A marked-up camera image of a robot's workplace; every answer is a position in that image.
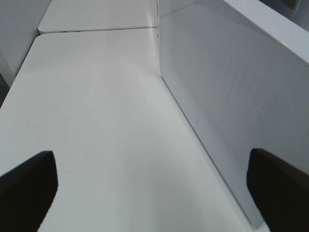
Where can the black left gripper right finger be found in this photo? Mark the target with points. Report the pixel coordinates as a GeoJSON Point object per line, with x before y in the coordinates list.
{"type": "Point", "coordinates": [280, 191]}

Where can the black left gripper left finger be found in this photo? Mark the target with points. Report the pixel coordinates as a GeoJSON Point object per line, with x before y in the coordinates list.
{"type": "Point", "coordinates": [27, 193]}

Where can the white microwave door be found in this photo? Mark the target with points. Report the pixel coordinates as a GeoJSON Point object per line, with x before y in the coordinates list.
{"type": "Point", "coordinates": [240, 73]}

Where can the white microwave oven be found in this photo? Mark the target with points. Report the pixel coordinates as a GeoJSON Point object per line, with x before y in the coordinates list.
{"type": "Point", "coordinates": [296, 11]}

